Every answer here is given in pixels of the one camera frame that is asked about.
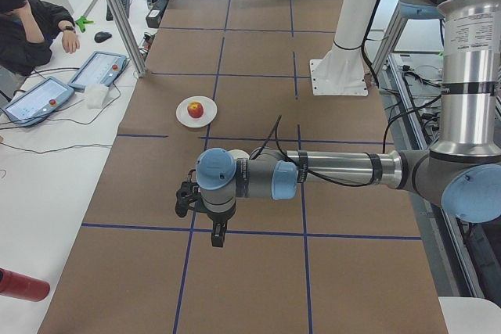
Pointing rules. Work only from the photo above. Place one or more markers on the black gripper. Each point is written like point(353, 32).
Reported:
point(220, 217)

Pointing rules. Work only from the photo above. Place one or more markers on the red yellow apple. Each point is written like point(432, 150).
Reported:
point(195, 110)

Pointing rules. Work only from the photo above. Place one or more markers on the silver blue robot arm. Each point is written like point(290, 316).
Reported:
point(459, 172)

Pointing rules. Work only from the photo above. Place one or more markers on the white bowl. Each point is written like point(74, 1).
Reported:
point(238, 154)

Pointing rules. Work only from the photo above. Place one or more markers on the white plate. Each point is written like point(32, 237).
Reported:
point(210, 112)

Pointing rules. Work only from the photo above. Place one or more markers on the person's hand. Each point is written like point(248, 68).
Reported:
point(70, 41)

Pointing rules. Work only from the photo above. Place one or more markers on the brown paper table cover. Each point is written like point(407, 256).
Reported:
point(182, 234)

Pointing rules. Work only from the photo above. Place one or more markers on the white tissue pack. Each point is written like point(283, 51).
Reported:
point(95, 95)

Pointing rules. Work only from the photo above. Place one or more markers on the far teach pendant tablet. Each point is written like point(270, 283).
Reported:
point(100, 68)

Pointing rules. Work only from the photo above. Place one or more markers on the teach pendant tablet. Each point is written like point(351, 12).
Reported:
point(100, 68)
point(36, 104)

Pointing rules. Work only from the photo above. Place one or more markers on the red cylinder bottle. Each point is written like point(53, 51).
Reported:
point(23, 287)

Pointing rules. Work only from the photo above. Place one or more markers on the near teach pendant tablet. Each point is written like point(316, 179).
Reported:
point(36, 104)

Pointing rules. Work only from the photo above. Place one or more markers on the black power box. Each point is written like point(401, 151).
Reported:
point(155, 15)

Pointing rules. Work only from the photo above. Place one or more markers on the black computer mouse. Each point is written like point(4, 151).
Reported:
point(102, 36)

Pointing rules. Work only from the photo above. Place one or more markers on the green plastic tool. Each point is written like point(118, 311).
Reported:
point(82, 22)

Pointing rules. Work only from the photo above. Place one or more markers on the person in black jacket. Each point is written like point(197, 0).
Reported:
point(28, 28)

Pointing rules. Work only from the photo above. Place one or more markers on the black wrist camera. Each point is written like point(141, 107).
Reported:
point(188, 197)

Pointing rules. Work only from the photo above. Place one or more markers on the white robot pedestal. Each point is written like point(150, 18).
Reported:
point(341, 70)

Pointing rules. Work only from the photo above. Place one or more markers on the aluminium frame post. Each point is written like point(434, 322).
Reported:
point(127, 36)

